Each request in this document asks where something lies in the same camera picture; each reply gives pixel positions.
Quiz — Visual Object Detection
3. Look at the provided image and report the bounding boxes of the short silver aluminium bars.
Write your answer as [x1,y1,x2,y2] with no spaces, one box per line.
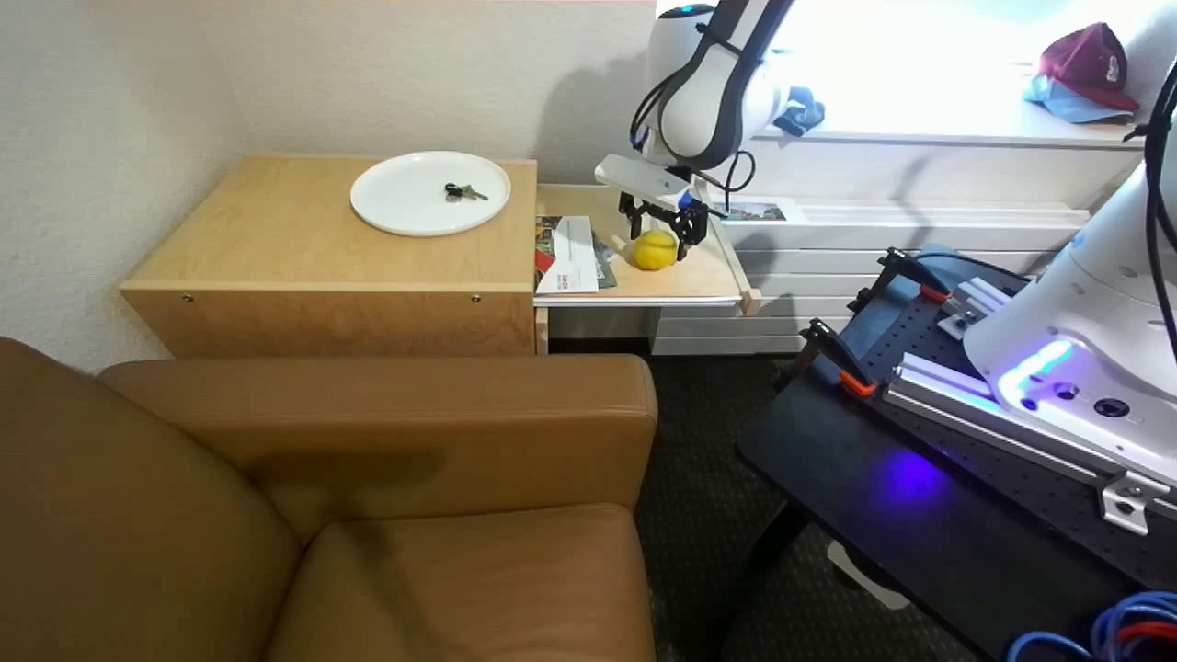
[933,276,1017,345]

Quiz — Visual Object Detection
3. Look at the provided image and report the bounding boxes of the wooden pull-out shelf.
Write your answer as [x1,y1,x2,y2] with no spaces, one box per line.
[530,176,763,325]

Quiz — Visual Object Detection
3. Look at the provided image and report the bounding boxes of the white round plate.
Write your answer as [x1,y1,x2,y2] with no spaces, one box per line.
[347,147,515,243]

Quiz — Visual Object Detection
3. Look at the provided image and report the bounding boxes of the yellow lemon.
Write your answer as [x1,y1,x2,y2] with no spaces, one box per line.
[629,229,679,276]

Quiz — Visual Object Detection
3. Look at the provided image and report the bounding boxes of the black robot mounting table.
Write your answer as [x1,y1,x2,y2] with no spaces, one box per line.
[736,249,1177,662]

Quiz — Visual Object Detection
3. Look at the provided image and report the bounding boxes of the white paper sheet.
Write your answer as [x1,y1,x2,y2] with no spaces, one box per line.
[822,536,911,613]

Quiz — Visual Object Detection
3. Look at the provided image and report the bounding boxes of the brown leather armchair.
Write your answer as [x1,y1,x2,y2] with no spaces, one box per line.
[0,336,663,662]

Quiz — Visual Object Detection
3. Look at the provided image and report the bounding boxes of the white wall heater unit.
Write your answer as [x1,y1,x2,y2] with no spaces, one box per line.
[648,196,1097,362]

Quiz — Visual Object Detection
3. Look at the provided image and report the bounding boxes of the black clamp with orange handle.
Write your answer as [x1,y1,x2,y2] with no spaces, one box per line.
[874,245,956,313]
[800,319,881,404]

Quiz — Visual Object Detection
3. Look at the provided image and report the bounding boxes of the blue coiled cable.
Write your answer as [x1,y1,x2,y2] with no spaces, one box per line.
[1004,587,1177,662]

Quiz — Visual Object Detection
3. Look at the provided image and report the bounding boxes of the blue crumpled cloth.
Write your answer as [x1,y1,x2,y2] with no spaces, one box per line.
[772,85,826,141]

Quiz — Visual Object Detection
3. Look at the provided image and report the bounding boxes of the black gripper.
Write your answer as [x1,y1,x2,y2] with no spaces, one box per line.
[613,188,714,260]

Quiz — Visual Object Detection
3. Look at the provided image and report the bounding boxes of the light wooden cabinet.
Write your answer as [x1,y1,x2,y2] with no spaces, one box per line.
[119,150,543,362]

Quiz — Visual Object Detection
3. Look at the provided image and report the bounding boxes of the long aluminium rail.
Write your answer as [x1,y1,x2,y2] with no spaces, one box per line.
[877,351,1177,536]

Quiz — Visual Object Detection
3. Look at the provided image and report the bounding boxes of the silver wrist camera bar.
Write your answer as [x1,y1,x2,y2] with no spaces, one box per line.
[592,150,700,214]

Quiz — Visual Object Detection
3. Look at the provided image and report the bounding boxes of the white envelope with red print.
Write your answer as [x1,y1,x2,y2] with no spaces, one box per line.
[537,214,608,299]

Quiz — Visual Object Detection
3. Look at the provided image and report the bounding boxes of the maroon baseball cap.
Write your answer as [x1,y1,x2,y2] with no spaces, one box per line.
[1036,20,1139,120]

